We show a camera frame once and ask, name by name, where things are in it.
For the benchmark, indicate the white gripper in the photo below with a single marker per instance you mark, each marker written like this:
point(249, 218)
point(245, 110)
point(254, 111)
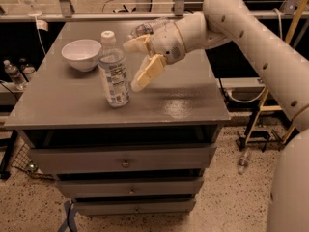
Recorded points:
point(167, 43)

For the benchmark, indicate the blue labelled plastic bottle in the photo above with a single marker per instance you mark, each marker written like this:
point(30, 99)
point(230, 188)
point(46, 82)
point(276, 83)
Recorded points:
point(112, 68)

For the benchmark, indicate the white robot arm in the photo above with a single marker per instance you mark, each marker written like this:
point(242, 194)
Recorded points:
point(283, 70)

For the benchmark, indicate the clear plastic bottle lying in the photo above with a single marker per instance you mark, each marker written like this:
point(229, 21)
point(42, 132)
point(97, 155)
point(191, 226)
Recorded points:
point(148, 27)

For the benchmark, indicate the dark bottle on left shelf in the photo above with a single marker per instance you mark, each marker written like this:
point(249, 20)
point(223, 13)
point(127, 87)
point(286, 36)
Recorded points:
point(27, 68)

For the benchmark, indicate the water bottle on left shelf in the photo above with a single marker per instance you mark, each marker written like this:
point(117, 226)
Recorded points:
point(15, 75)

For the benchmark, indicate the plastic bottle on floor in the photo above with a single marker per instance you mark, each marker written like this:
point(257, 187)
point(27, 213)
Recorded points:
point(243, 161)

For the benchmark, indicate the white ceramic bowl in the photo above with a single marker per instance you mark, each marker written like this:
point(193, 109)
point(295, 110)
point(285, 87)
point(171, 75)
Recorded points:
point(82, 55)

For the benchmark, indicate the grey drawer cabinet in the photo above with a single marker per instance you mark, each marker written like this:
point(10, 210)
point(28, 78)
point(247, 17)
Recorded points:
point(65, 108)

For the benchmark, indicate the middle drawer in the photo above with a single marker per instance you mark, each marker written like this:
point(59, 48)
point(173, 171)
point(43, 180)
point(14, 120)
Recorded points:
point(129, 187)

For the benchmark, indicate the drawer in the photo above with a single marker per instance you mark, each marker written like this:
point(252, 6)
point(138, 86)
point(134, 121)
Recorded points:
point(141, 206)
point(129, 187)
point(98, 160)

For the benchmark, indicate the top drawer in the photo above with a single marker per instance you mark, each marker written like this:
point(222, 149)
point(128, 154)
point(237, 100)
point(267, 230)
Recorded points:
point(98, 160)

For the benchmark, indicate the bottom drawer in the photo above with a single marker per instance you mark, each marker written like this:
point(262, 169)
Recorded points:
point(141, 206)

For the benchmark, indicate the wire mesh basket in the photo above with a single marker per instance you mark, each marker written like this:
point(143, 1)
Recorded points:
point(23, 163)

